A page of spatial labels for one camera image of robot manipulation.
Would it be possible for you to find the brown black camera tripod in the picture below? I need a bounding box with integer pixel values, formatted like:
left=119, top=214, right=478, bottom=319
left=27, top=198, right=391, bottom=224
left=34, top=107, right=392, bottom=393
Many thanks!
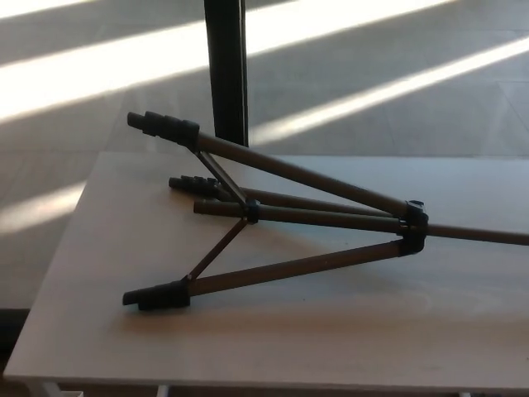
left=122, top=110, right=529, bottom=312

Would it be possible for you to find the black vertical pillar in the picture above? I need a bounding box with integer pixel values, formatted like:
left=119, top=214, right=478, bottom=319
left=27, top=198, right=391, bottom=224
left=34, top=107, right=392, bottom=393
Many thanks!
left=203, top=0, right=250, bottom=148

